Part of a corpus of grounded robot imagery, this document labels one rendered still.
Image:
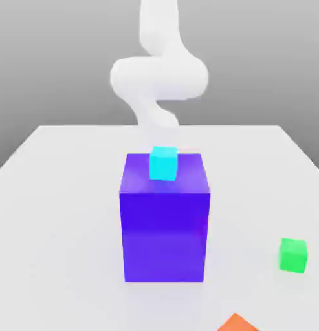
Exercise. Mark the small cyan cube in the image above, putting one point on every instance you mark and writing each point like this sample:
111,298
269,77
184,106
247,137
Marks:
163,165

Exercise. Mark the large purple box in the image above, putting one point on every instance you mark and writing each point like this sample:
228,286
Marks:
163,232

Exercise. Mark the small green cube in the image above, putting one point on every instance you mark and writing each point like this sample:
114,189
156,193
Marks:
293,256

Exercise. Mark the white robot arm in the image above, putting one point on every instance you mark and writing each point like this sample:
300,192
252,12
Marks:
159,77

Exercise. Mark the large orange box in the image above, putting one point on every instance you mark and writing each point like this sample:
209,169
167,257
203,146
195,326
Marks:
236,324

